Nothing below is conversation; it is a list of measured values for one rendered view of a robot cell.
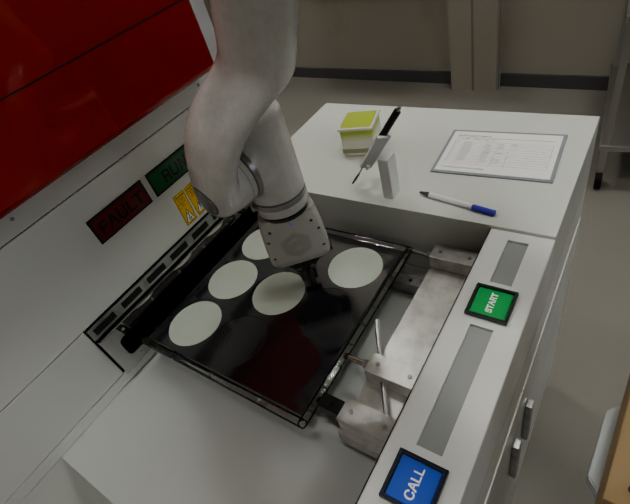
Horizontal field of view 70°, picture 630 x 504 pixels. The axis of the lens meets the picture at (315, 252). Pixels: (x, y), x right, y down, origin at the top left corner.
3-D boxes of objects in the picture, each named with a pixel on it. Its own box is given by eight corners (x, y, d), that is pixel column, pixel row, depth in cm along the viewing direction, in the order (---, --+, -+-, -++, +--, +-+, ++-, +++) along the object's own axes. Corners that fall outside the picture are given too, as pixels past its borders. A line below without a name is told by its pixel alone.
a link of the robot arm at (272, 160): (272, 217, 62) (315, 180, 66) (238, 133, 54) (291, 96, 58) (236, 201, 67) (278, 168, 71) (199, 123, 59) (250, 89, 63)
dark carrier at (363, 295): (150, 338, 82) (149, 336, 81) (260, 219, 100) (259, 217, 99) (301, 416, 63) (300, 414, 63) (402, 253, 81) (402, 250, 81)
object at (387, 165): (365, 196, 85) (351, 134, 76) (374, 184, 87) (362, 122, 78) (394, 201, 81) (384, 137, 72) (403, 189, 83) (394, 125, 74)
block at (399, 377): (366, 380, 66) (363, 369, 64) (376, 361, 68) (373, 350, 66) (416, 401, 62) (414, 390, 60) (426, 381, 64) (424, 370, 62)
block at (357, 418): (340, 427, 62) (335, 417, 60) (351, 406, 64) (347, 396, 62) (392, 453, 58) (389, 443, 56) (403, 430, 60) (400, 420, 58)
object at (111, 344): (123, 370, 84) (94, 341, 78) (260, 221, 107) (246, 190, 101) (128, 374, 83) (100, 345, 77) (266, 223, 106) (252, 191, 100)
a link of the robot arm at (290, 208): (250, 215, 64) (257, 230, 66) (309, 196, 64) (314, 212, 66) (246, 184, 70) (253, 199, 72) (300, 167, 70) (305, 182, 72)
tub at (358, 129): (343, 157, 96) (336, 129, 92) (351, 138, 101) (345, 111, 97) (377, 156, 93) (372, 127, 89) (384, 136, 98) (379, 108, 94)
